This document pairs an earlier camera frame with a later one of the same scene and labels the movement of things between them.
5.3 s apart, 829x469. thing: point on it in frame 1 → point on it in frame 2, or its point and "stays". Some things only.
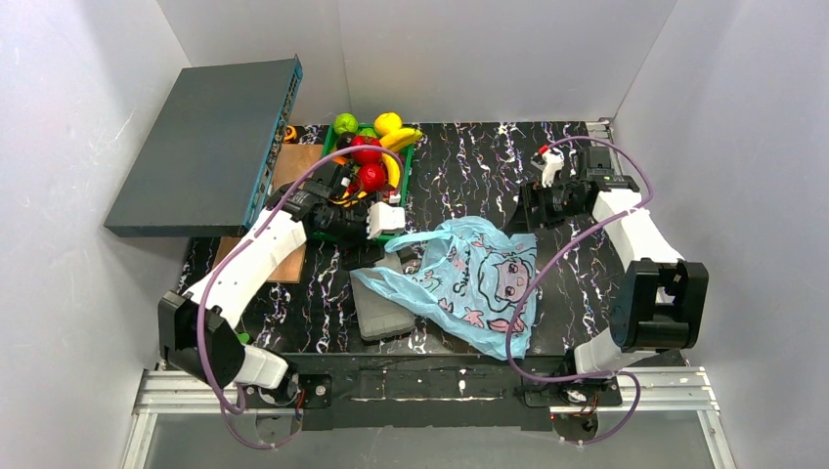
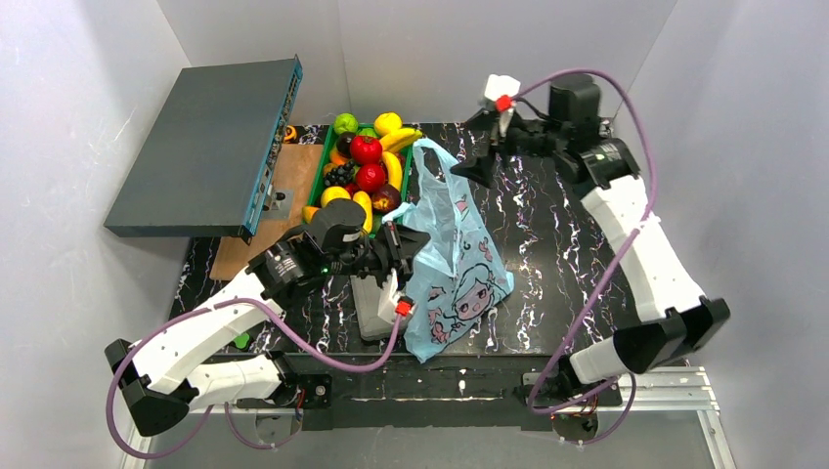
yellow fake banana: [401, 138] stays
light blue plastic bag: [470, 277] → [460, 275]
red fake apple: [367, 156] stays
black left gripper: [353, 236] → [389, 244]
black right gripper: [537, 203] → [494, 139]
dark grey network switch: [204, 164] stays
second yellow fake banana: [392, 168] stays
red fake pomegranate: [371, 176] stays
